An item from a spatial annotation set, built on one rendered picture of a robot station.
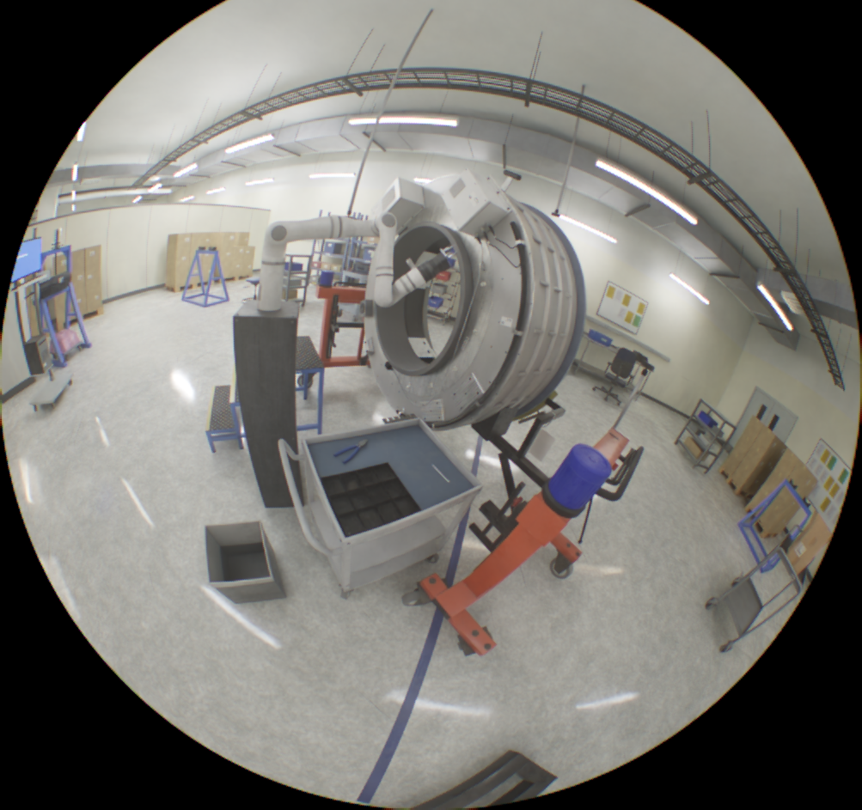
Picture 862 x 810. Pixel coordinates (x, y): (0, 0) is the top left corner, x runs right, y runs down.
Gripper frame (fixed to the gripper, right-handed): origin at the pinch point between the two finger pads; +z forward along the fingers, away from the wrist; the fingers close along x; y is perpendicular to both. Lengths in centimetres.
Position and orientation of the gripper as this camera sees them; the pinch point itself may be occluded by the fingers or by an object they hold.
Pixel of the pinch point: (456, 247)
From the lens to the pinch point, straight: 108.2
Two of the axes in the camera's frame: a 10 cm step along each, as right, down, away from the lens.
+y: 4.7, 8.4, -2.5
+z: 8.5, -5.2, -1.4
